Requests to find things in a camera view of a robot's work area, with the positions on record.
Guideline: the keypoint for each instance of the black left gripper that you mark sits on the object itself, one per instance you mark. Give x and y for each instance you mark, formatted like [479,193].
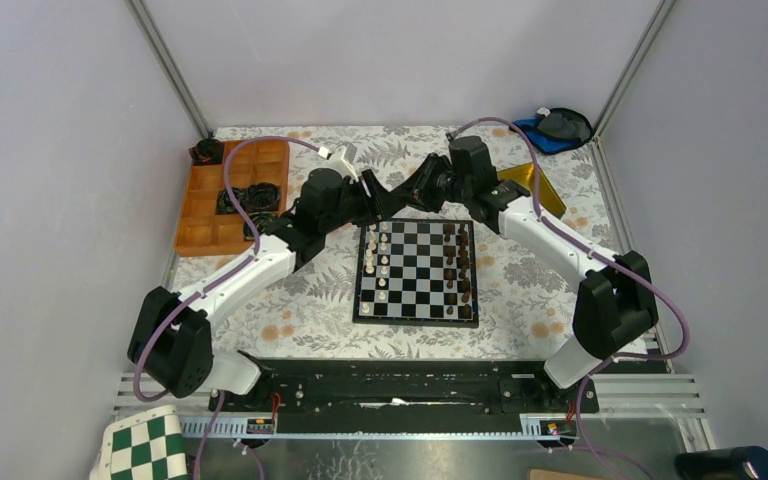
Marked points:
[375,207]

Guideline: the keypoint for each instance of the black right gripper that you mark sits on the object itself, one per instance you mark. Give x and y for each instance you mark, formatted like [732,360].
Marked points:
[415,191]

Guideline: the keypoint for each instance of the gold metal tin box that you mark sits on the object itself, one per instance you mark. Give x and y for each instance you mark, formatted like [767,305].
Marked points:
[526,176]

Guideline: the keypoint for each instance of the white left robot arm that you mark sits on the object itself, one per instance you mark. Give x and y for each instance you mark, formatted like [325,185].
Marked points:
[172,340]

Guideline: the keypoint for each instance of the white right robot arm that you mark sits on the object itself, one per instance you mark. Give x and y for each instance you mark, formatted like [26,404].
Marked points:
[614,305]

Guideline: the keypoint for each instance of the dark chess pieces row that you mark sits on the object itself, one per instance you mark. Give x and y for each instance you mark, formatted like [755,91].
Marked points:
[457,272]

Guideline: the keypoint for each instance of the black white chess board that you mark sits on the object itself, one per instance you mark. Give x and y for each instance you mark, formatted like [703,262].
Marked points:
[415,283]

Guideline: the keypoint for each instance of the green white rolled chess mat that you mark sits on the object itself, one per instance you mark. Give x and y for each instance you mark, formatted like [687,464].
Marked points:
[146,446]

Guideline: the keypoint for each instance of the floral white table mat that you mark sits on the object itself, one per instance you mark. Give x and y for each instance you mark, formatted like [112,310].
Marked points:
[331,308]

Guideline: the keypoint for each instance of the dark rolled cloth in tray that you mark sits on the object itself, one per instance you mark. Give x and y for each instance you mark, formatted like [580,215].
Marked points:
[260,197]

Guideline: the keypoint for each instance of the blue black cloth bundle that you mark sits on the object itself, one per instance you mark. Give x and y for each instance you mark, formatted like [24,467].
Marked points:
[556,130]

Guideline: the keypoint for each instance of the dark rolled cloth corner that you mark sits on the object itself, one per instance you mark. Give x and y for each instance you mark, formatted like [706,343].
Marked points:
[206,152]

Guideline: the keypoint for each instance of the orange wooden divided tray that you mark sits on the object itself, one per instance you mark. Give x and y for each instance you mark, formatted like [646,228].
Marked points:
[201,232]

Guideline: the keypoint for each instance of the dark cylinder bottle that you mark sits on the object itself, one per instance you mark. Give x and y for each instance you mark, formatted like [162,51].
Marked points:
[737,463]

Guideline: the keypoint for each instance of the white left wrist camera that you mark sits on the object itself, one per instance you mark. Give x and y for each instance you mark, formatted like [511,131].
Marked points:
[341,160]

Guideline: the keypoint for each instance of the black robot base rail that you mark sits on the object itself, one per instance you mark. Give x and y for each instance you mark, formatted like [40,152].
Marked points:
[406,396]

